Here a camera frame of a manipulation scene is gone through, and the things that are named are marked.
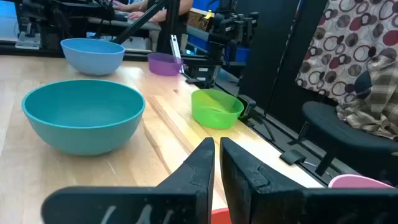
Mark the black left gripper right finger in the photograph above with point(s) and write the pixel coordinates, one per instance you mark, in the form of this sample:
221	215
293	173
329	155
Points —
248	193

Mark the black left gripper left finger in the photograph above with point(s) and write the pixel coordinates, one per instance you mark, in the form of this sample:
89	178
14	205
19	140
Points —
186	199

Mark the red large bowl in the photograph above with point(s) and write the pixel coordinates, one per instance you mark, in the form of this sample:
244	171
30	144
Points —
221	217

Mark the purple translucent small bowl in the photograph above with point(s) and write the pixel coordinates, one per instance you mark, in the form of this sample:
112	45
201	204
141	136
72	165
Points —
163	67

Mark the green translucent small bowl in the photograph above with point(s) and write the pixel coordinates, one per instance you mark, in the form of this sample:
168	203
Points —
214	115

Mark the pink large bowl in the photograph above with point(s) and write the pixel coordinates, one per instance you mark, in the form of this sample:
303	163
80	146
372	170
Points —
354	182

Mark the teal large bowl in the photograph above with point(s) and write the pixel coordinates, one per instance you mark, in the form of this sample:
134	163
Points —
84	124

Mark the blue large bowl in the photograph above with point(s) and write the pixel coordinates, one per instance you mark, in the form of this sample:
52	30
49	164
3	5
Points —
93	62

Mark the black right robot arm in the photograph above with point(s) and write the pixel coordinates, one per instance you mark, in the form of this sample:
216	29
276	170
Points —
202	68

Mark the yellow tag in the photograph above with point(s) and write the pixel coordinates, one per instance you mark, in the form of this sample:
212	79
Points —
208	14

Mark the person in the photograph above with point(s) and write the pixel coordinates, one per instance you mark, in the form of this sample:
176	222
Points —
183	6

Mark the black table edge clamp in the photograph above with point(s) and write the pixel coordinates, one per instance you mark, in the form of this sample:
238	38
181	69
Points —
292	157

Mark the grey desk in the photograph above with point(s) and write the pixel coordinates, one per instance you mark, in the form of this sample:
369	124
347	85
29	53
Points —
124	24

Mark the black chair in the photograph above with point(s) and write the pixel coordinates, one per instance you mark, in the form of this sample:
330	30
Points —
342	130

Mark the circle-patterned curtain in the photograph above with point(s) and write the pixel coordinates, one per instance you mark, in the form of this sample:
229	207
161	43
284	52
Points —
357	46

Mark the plaid cloth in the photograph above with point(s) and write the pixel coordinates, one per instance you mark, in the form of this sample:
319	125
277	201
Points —
373	105

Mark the black background machine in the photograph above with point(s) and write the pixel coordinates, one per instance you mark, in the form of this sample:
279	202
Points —
62	18

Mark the black desk frame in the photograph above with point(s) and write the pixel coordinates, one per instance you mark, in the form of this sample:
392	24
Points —
171	31

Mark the silver metal bracket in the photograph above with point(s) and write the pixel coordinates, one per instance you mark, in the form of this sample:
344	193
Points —
175	53

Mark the black table-level camera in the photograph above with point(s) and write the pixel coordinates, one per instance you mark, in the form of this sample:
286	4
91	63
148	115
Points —
247	107

